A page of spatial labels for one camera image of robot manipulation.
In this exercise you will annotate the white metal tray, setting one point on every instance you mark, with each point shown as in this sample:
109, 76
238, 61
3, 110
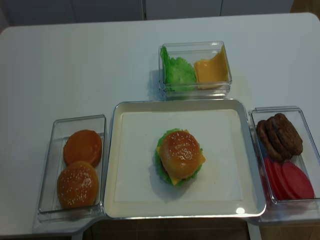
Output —
253, 203

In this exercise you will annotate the brown patty front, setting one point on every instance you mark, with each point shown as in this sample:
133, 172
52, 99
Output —
283, 136

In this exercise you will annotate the green lettuce in container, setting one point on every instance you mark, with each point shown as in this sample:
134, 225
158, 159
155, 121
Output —
179, 75

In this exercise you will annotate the yellow cheese slices stack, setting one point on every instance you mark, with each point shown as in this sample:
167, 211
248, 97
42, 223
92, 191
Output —
211, 71

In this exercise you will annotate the green lettuce on burger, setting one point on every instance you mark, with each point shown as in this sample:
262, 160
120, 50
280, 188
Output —
161, 170

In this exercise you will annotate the clear bun container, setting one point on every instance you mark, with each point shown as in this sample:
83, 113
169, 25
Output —
49, 208

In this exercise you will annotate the plain bun bottom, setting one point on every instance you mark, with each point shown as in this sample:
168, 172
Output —
84, 145

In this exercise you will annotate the red tomato slice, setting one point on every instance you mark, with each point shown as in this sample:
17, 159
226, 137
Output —
297, 182
272, 179
282, 188

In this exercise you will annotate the clear patty tomato container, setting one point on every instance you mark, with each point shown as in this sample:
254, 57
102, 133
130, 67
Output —
293, 210

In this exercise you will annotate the yellow cheese slice on burger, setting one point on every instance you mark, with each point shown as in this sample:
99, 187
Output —
202, 158

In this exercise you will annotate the red tomato slice front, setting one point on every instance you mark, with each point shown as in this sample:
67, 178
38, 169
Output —
297, 182

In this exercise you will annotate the clear lettuce cheese container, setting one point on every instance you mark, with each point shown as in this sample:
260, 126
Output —
192, 52

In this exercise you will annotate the sesame bun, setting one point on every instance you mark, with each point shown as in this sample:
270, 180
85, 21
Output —
77, 186
180, 154

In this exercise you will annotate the red tomato slice back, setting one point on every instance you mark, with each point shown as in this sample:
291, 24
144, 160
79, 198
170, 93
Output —
272, 179

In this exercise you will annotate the brown patty back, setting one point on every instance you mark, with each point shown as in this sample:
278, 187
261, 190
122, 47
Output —
268, 143

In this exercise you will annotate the red tomato slice middle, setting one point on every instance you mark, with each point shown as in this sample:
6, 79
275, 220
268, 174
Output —
282, 188

